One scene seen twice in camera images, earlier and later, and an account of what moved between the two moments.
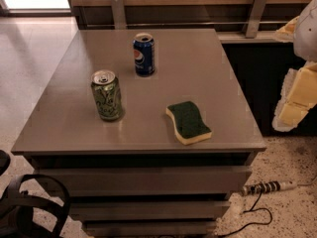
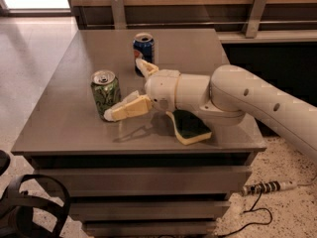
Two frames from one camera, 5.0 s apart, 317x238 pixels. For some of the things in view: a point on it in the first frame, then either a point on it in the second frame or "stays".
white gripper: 306,34 → 161,88
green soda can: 108,94 stays
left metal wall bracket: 119,17 stays
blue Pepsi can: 144,55 stays
